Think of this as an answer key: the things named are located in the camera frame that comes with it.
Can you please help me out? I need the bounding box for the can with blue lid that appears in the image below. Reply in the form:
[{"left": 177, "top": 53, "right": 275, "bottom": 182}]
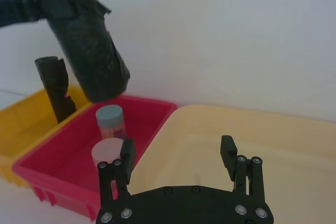
[{"left": 95, "top": 105, "right": 128, "bottom": 141}]

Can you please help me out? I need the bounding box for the yellow plastic bin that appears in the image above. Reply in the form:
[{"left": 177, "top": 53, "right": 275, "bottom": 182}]
[{"left": 0, "top": 84, "right": 92, "bottom": 189}]

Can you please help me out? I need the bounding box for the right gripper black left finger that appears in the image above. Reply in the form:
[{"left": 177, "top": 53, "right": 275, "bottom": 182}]
[{"left": 97, "top": 138, "right": 137, "bottom": 212}]

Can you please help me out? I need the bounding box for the small black wrapped cylinder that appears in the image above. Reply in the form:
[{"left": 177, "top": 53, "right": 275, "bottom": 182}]
[{"left": 34, "top": 56, "right": 78, "bottom": 125}]

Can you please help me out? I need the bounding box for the cream plastic tray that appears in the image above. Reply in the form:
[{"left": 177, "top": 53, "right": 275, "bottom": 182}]
[{"left": 128, "top": 104, "right": 336, "bottom": 224}]

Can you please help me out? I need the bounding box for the large black cylinder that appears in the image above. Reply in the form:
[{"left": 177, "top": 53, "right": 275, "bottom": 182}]
[{"left": 14, "top": 0, "right": 131, "bottom": 103}]

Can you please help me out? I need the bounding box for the red plastic bin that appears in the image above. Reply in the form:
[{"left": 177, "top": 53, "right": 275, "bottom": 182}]
[{"left": 12, "top": 94, "right": 177, "bottom": 222}]

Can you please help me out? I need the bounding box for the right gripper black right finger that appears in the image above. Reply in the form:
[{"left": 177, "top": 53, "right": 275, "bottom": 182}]
[{"left": 219, "top": 135, "right": 267, "bottom": 204}]

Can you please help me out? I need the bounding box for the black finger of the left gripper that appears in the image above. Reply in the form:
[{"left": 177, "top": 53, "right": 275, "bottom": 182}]
[{"left": 0, "top": 0, "right": 77, "bottom": 28}]

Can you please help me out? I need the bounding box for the can with white lid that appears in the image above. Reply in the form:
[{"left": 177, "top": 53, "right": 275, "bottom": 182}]
[{"left": 91, "top": 137, "right": 124, "bottom": 169}]

